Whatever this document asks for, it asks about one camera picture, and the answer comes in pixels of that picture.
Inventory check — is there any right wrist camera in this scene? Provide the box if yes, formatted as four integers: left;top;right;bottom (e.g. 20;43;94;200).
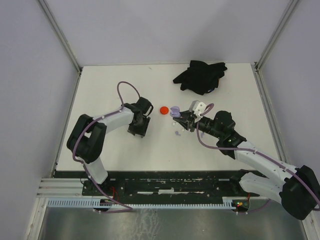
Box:
189;100;207;118

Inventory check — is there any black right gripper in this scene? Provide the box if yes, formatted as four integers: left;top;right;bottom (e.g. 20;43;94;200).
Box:
173;109;223;139

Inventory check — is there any aluminium frame rail right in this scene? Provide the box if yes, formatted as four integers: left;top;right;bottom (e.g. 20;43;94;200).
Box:
253;0;301;73

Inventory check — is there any purple charging case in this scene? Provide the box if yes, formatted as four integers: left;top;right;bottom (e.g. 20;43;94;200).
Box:
169;106;181;118

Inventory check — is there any blue-white cable duct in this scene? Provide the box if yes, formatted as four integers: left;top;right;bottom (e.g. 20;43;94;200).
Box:
46;197;245;210

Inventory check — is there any aluminium frame rail left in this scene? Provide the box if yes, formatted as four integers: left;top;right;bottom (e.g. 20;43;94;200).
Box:
36;0;82;73

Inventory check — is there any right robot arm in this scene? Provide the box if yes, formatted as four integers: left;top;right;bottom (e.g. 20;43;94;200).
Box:
170;107;320;220

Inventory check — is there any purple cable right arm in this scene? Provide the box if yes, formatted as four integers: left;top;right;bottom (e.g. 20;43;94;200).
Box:
196;102;320;215

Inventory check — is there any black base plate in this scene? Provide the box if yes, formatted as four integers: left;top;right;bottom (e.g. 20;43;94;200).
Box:
81;168;261;203

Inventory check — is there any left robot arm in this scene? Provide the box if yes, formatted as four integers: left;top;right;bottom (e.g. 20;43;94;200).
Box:
66;97;154;195

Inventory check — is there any black cloth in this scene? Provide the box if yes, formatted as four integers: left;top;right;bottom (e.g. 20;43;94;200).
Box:
173;60;228;96

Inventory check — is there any aluminium frame rail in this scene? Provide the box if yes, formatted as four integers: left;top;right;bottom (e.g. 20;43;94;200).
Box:
253;0;301;73
36;0;82;73

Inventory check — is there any orange round charging case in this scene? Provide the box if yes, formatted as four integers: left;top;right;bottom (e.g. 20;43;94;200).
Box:
159;106;169;115

